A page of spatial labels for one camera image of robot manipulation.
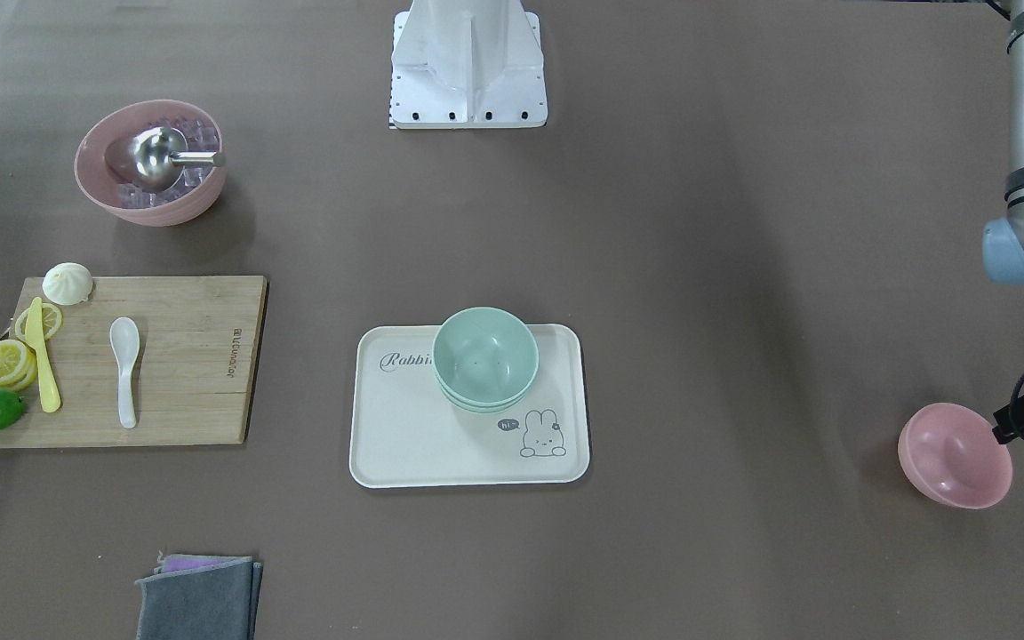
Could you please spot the top green bowl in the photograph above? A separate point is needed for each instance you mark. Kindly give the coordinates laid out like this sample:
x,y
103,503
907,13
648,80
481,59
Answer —
x,y
484,344

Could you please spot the folded grey cloth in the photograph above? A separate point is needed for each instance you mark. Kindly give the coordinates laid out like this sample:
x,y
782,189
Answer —
x,y
200,597

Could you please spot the yellow plastic knife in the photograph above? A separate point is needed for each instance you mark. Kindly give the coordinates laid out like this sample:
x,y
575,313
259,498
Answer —
x,y
49,393

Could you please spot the lower green bowls stack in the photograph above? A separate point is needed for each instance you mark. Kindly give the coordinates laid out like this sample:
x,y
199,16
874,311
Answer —
x,y
485,397

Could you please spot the cream rabbit tray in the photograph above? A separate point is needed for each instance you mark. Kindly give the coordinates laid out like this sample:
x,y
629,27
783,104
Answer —
x,y
405,433

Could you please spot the lower lemon slice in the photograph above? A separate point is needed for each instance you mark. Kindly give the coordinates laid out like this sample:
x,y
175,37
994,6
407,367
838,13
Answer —
x,y
51,322

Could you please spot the clear ice cubes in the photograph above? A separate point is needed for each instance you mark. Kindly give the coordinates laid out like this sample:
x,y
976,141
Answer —
x,y
200,138

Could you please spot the large pink bowl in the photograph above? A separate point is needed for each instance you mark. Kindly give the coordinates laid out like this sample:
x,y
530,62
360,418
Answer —
x,y
100,186

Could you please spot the bamboo cutting board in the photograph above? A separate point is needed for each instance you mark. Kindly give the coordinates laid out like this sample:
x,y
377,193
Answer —
x,y
192,383

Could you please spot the upper lemon slice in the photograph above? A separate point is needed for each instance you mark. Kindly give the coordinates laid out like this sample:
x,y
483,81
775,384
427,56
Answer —
x,y
17,365

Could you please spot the white ceramic spoon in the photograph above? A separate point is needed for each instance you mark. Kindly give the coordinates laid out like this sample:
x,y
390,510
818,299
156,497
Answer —
x,y
124,339

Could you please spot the white toy bun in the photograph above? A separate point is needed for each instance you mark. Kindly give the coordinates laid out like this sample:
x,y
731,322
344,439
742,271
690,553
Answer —
x,y
68,284

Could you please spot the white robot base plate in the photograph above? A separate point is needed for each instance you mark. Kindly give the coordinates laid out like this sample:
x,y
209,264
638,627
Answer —
x,y
467,65

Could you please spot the small pink bowl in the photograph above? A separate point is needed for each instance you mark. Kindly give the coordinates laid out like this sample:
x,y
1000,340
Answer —
x,y
949,454

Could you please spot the lemon slice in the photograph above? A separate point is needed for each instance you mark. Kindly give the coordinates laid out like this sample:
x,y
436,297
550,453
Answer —
x,y
51,322
17,365

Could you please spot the metal ice scoop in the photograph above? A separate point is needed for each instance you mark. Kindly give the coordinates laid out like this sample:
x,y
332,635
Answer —
x,y
155,158

